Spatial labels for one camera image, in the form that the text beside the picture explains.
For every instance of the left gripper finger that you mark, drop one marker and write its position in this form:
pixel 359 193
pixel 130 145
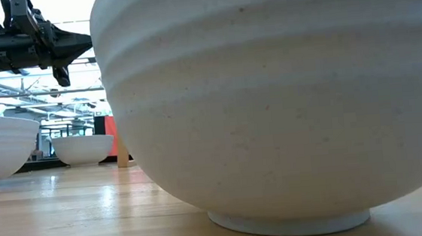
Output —
pixel 69 40
pixel 67 59

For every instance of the wooden slatted shelf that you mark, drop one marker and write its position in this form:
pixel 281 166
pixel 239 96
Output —
pixel 122 155

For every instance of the black metal rack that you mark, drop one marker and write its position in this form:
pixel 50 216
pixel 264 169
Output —
pixel 68 130

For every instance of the small black panel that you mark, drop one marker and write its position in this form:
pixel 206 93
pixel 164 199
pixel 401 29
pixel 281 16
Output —
pixel 99 125

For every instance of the orange divider panel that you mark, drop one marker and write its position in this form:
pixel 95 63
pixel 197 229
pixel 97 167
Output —
pixel 111 137

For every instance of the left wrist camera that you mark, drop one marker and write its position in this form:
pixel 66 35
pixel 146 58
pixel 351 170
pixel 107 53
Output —
pixel 23 14

